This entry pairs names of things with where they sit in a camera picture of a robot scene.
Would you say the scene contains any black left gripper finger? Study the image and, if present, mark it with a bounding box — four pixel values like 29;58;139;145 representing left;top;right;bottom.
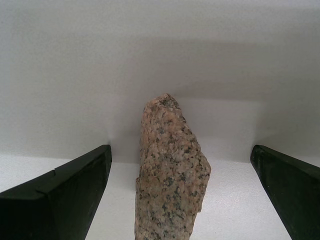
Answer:
250;144;320;240
0;144;113;240

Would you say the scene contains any speckled pink granite rock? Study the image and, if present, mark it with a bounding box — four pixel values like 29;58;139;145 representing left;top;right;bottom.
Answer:
134;92;211;240

